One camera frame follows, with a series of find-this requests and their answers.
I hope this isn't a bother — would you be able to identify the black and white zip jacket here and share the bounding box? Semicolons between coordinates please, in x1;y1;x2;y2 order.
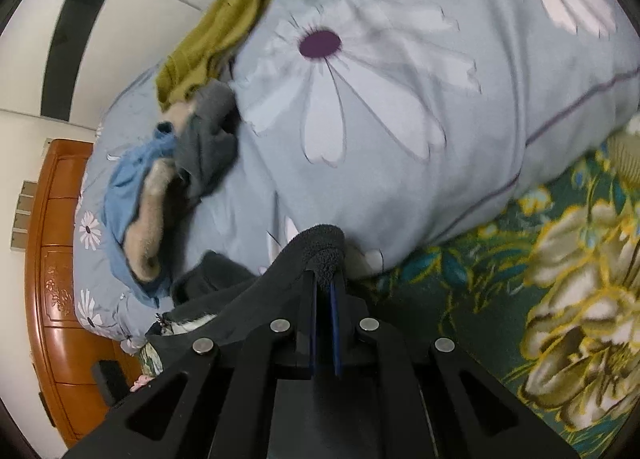
141;225;346;377

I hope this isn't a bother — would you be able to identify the light blue fleece garment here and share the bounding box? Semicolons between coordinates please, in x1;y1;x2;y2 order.
101;122;177;307

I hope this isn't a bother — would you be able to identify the dark grey garment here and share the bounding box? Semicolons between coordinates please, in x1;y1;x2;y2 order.
174;80;240;208

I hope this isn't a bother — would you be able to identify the olive yellow garment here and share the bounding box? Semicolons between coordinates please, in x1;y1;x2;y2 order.
155;0;270;111

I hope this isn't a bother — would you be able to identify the brown wooden headboard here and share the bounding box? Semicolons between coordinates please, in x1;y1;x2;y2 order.
25;139;141;447

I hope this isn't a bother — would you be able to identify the beige fluffy garment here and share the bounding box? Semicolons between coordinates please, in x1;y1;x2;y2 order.
121;100;199;285

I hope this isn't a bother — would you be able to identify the green floral bed sheet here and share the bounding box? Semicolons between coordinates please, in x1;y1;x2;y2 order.
352;120;639;458

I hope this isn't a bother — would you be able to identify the grey-blue floral duvet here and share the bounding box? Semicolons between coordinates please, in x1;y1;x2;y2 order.
73;0;639;352

